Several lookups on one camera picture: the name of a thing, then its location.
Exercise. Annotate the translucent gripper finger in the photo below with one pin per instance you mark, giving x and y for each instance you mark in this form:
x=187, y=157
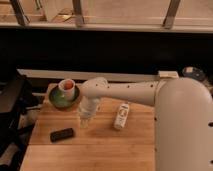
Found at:
x=84, y=122

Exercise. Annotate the black rectangular remote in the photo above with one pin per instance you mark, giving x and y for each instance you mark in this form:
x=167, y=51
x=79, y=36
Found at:
x=61, y=134

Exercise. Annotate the white plastic bottle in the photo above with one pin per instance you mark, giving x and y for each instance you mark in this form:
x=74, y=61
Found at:
x=121, y=117

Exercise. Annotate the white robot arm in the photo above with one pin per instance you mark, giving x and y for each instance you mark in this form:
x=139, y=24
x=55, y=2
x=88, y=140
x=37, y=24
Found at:
x=183, y=118

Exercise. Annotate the black chair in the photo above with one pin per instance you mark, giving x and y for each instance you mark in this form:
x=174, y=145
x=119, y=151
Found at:
x=15, y=98

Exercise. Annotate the white cup with orange inside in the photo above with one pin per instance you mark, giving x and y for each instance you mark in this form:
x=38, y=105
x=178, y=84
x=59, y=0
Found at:
x=67, y=87

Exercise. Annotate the metal frame post left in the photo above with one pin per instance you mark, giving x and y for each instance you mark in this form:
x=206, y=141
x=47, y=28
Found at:
x=19, y=13

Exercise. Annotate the metal frame post right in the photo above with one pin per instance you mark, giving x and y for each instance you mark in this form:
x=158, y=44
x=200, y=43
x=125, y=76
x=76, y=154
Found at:
x=171, y=13

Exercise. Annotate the small white box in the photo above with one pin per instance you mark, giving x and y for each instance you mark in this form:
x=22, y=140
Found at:
x=168, y=74

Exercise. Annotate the metal frame post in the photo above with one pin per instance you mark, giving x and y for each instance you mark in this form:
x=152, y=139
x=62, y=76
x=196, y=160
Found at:
x=79, y=20
x=171, y=13
x=19, y=13

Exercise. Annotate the round dark disc object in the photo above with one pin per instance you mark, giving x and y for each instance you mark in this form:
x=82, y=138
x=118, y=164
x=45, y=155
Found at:
x=194, y=73

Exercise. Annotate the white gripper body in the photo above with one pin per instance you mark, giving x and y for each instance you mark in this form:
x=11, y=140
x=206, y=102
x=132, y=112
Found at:
x=87, y=107

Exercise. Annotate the green plate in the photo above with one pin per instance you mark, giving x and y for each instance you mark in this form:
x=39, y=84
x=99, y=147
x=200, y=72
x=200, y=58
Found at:
x=58, y=100

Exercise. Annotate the metal frame post middle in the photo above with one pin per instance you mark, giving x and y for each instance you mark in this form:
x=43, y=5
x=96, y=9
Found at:
x=79, y=20

